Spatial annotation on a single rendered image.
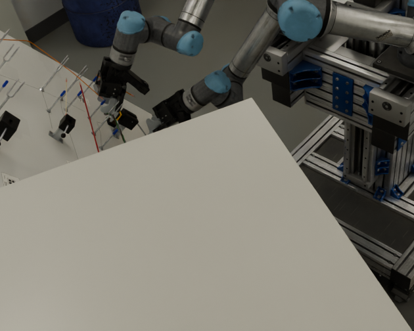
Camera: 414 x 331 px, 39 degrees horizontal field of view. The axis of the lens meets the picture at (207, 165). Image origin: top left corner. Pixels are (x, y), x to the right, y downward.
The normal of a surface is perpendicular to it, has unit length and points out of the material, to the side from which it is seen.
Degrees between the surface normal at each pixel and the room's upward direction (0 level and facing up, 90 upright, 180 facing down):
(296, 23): 87
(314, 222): 0
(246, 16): 0
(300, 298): 0
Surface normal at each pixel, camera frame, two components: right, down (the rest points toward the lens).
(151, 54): -0.15, -0.68
